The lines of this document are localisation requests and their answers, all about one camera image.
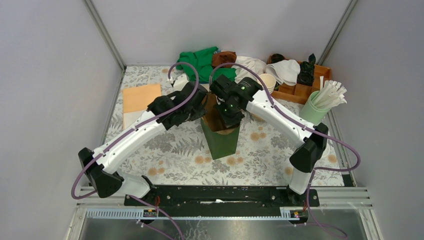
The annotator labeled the stack of paper cups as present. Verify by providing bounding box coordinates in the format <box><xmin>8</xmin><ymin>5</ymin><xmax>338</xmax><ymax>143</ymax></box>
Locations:
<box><xmin>259</xmin><ymin>73</ymin><xmax>277</xmax><ymax>94</ymax></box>

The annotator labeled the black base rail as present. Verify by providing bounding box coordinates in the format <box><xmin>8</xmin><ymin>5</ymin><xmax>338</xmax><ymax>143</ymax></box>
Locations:
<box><xmin>142</xmin><ymin>185</ymin><xmax>320</xmax><ymax>218</ymax></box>

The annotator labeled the white cloth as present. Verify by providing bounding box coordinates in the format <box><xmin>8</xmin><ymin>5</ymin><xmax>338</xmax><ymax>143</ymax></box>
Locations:
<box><xmin>232</xmin><ymin>56</ymin><xmax>267</xmax><ymax>83</ymax></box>

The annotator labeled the black crumpled bag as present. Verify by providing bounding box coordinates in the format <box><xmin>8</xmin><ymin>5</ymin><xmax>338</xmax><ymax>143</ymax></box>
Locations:
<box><xmin>297</xmin><ymin>53</ymin><xmax>316</xmax><ymax>87</ymax></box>

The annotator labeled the green straw holder cup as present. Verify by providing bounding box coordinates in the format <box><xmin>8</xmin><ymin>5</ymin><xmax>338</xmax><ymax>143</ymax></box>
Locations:
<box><xmin>298</xmin><ymin>91</ymin><xmax>330</xmax><ymax>126</ymax></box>

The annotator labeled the white folded towel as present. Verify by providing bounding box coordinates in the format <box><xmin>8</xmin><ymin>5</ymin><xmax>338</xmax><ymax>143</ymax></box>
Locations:
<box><xmin>264</xmin><ymin>59</ymin><xmax>301</xmax><ymax>86</ymax></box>

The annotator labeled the white paper straws bundle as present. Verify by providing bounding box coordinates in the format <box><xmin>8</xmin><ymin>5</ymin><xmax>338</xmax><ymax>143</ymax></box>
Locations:
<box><xmin>311</xmin><ymin>76</ymin><xmax>347</xmax><ymax>110</ymax></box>

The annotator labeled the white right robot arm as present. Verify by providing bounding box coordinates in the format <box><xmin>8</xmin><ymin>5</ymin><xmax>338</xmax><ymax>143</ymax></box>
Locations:
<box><xmin>209</xmin><ymin>75</ymin><xmax>329</xmax><ymax>206</ymax></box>

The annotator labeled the floral table mat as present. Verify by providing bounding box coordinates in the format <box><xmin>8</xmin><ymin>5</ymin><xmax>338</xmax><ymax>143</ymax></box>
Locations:
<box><xmin>104</xmin><ymin>66</ymin><xmax>345</xmax><ymax>186</ymax></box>

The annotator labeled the green cloth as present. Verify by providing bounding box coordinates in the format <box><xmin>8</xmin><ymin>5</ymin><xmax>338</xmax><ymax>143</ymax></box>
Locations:
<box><xmin>176</xmin><ymin>46</ymin><xmax>236</xmax><ymax>84</ymax></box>

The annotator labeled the brown cloth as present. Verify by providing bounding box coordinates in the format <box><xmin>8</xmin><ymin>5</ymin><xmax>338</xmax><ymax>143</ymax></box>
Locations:
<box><xmin>211</xmin><ymin>51</ymin><xmax>237</xmax><ymax>68</ymax></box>

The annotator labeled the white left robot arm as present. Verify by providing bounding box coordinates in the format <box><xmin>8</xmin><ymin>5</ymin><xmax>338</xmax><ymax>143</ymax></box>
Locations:
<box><xmin>78</xmin><ymin>81</ymin><xmax>208</xmax><ymax>206</ymax></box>

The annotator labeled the green paper bag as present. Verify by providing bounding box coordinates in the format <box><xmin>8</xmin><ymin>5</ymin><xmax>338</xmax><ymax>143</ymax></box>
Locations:
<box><xmin>201</xmin><ymin>93</ymin><xmax>240</xmax><ymax>160</ymax></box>

